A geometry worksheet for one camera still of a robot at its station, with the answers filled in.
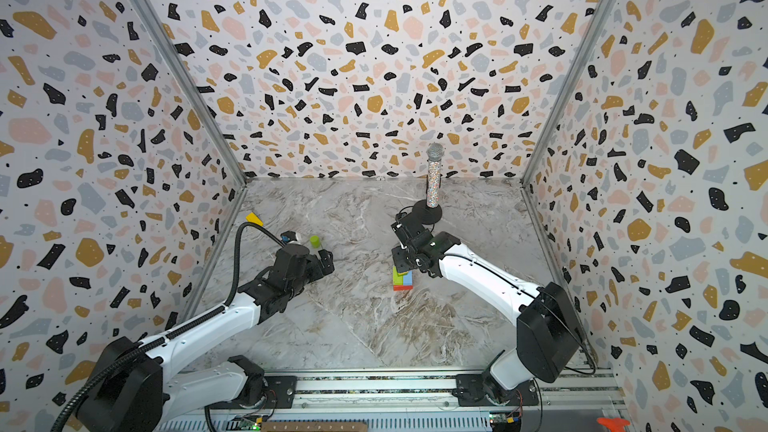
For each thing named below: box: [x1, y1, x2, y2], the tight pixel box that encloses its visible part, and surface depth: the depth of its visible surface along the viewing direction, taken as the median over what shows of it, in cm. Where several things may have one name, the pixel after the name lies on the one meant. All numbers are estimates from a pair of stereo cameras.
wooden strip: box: [261, 422, 369, 432], surface depth 69 cm
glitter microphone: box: [426, 142, 445, 208], surface depth 91 cm
